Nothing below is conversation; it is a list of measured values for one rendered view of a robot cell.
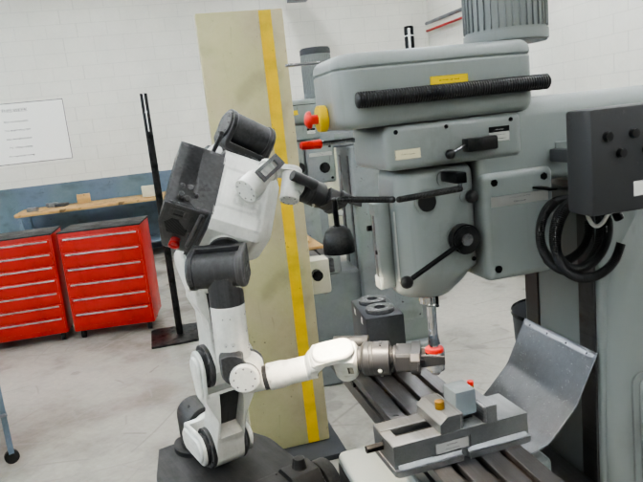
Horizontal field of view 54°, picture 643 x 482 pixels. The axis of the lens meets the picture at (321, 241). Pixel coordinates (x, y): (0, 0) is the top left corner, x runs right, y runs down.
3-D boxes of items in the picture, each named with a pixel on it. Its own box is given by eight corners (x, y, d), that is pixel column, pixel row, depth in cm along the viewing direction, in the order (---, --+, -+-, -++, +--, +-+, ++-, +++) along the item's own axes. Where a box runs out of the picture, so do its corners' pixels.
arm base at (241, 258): (191, 303, 164) (181, 272, 156) (197, 269, 173) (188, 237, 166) (249, 298, 163) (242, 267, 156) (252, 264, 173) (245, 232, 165)
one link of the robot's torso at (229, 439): (189, 453, 228) (185, 343, 207) (240, 434, 238) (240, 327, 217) (206, 483, 216) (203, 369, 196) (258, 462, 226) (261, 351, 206)
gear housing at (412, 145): (388, 172, 139) (384, 126, 137) (354, 167, 162) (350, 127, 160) (523, 155, 147) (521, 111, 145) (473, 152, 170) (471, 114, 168)
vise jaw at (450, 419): (440, 434, 143) (439, 418, 143) (416, 412, 155) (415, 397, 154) (464, 428, 145) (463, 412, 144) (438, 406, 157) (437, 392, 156)
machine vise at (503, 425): (397, 479, 140) (393, 433, 138) (372, 448, 154) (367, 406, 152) (533, 441, 150) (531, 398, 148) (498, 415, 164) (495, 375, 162)
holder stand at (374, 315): (370, 377, 196) (365, 315, 192) (355, 352, 217) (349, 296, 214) (409, 370, 198) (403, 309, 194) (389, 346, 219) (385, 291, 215)
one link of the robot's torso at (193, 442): (184, 451, 233) (179, 419, 231) (233, 433, 243) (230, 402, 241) (205, 475, 216) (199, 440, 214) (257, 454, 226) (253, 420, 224)
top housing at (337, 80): (343, 131, 134) (336, 53, 131) (313, 131, 159) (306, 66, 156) (540, 109, 145) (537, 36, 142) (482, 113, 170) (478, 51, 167)
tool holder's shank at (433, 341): (428, 349, 161) (425, 307, 159) (427, 345, 164) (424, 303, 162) (440, 349, 161) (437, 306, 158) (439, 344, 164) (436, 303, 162)
